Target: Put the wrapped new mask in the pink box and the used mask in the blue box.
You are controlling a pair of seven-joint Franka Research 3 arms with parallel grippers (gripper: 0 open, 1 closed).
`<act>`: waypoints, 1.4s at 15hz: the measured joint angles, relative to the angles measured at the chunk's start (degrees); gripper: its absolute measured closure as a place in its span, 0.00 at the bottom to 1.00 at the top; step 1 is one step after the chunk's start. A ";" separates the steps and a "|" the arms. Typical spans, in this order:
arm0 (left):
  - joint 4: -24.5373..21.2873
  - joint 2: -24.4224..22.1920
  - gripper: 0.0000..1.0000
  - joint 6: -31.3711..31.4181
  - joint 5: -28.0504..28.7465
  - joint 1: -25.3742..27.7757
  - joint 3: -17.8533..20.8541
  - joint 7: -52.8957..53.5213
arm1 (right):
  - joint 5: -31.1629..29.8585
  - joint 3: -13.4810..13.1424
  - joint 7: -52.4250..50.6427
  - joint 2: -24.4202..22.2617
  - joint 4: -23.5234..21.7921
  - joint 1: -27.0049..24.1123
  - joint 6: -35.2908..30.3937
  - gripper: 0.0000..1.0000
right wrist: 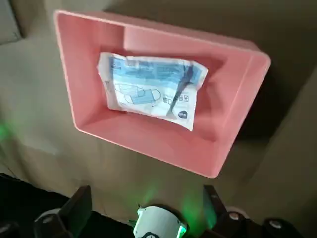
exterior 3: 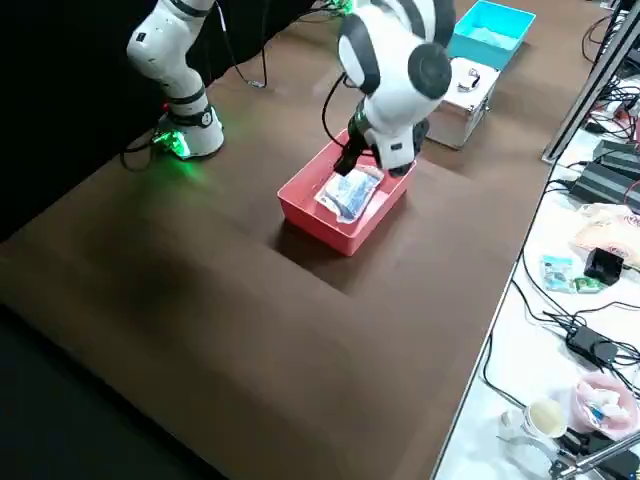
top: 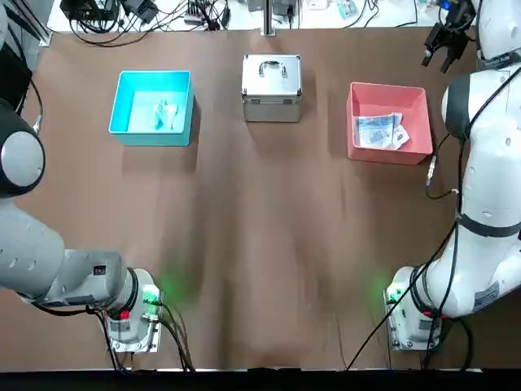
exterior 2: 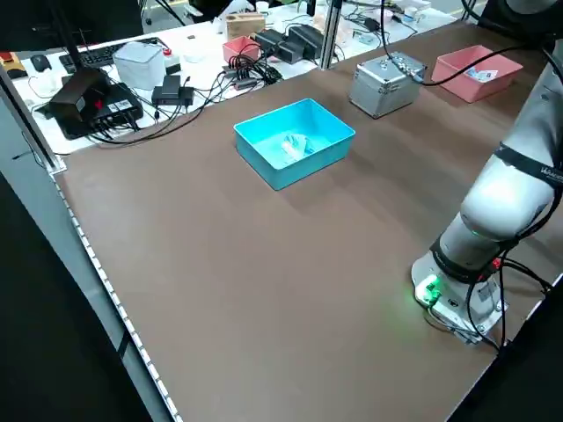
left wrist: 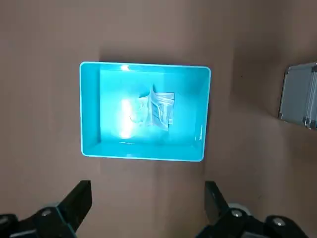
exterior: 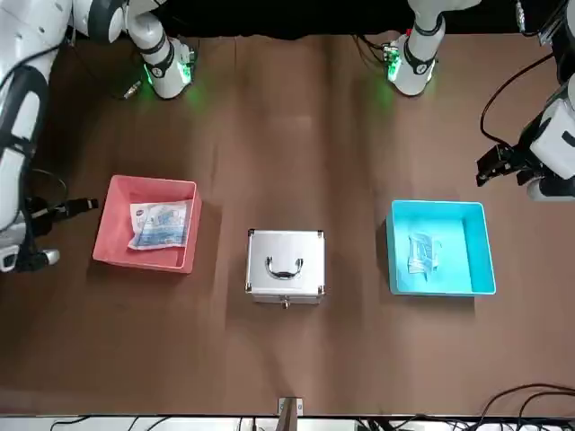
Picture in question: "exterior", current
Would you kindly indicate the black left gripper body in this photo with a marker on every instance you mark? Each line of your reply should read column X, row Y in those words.
column 528, row 155

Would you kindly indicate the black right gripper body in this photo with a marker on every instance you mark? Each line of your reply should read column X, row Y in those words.
column 38, row 224

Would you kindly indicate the new face mask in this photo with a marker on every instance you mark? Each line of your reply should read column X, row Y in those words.
column 159, row 226

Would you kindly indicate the used blue face mask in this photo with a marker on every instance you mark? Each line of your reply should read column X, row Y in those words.
column 423, row 253

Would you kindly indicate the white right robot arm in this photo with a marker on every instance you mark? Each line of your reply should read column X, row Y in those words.
column 27, row 58

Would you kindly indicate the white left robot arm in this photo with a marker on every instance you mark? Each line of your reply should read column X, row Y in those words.
column 554, row 134

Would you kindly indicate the pink plastic box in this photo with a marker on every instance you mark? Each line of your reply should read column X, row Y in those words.
column 112, row 233

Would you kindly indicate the blue plastic box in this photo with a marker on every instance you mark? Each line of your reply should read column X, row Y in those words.
column 478, row 251

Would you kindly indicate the green circuit board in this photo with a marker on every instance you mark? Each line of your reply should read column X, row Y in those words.
column 391, row 58

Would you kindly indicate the silver aluminium case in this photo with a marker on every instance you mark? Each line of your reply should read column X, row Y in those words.
column 285, row 265

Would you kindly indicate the metal bracket at table edge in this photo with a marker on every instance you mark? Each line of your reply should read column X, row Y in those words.
column 290, row 410

